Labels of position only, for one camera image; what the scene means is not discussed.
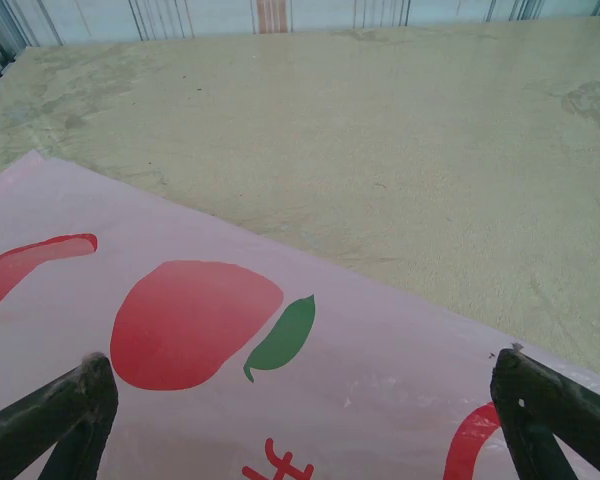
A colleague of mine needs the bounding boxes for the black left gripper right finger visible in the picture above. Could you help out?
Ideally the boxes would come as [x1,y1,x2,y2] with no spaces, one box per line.
[489,346,600,480]

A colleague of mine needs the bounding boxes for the pink printed plastic bag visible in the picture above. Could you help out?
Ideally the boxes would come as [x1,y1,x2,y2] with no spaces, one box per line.
[0,149,600,480]

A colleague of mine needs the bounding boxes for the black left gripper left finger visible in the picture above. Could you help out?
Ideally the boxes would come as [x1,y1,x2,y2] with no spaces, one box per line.
[0,352,120,480]

